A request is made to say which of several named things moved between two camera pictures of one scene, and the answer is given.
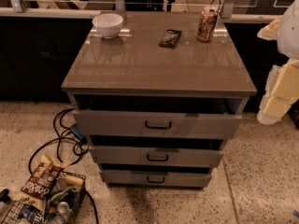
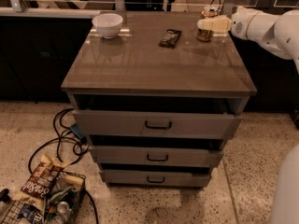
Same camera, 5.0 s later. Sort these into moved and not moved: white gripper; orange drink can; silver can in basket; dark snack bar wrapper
Moved: white gripper
Not moved: dark snack bar wrapper; silver can in basket; orange drink can
